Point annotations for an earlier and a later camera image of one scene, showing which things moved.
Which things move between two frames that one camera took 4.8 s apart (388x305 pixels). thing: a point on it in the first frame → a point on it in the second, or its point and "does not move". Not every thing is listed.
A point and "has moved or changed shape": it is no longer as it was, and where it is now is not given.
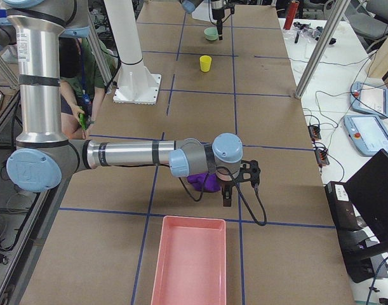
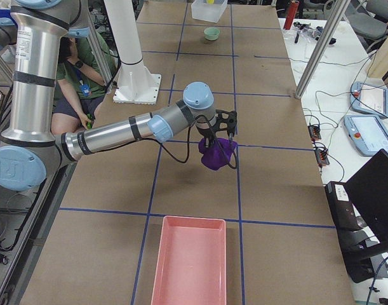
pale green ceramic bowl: [211, 33] does not move
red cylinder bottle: [293, 6] does not move
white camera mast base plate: [136, 84] does not move
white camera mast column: [124, 25] does not move
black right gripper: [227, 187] → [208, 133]
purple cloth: [207, 182] has moved or changed shape
